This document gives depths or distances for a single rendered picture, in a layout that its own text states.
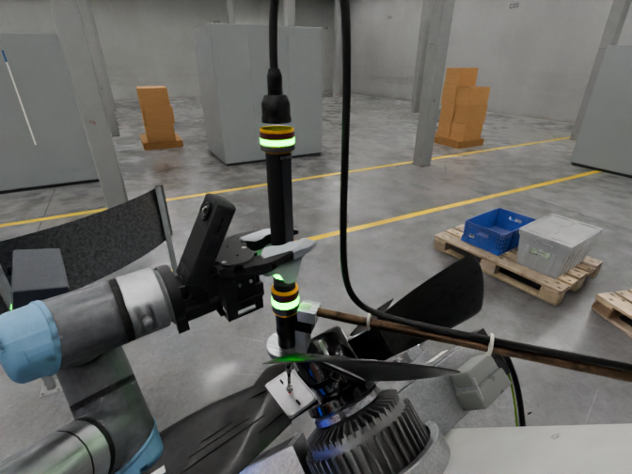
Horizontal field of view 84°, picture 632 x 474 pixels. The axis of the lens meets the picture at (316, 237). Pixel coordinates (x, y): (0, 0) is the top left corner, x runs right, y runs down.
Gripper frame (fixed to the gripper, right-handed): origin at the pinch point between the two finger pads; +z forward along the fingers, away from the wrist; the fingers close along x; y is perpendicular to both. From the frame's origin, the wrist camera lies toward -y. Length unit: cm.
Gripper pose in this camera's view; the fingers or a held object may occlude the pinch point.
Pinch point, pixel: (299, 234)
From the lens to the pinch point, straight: 52.7
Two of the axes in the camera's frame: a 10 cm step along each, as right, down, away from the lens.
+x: 6.0, 3.6, -7.1
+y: 0.1, 8.9, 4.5
